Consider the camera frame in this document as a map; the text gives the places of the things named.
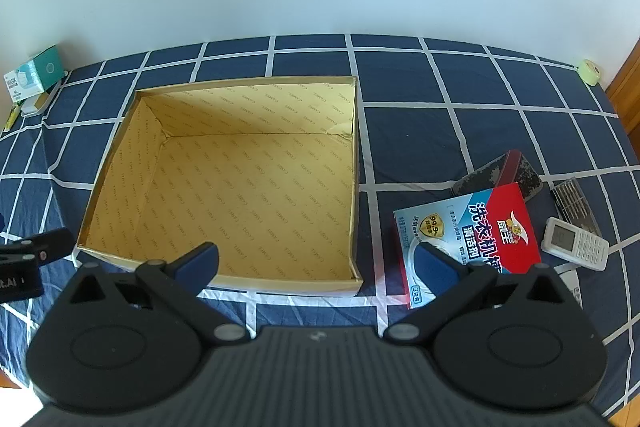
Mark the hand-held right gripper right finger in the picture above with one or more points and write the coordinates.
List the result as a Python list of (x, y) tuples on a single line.
[(439, 264)]

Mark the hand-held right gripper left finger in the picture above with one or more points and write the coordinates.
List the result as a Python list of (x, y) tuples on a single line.
[(197, 266)]

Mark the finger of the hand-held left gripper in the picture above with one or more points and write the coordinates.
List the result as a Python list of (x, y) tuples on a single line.
[(42, 246)]

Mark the red and blue detergent box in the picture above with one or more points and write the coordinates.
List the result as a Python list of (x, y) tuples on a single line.
[(492, 227)]

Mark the cardboard box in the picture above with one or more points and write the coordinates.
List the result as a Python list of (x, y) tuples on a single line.
[(225, 182)]

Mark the small white remote with screen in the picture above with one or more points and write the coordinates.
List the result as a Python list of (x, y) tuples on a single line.
[(565, 239)]

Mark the long white TV remote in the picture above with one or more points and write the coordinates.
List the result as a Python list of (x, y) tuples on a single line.
[(572, 287)]

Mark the white flat box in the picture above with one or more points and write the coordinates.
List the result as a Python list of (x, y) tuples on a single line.
[(39, 104)]

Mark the clear drill bit case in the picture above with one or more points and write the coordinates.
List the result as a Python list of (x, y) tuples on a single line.
[(575, 204)]

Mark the teal face mask box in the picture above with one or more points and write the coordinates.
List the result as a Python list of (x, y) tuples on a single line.
[(32, 74)]

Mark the navy white checked bed sheet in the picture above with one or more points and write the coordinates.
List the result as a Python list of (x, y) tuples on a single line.
[(425, 72)]

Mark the green tape roll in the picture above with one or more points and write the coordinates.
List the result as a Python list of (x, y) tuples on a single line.
[(589, 72)]

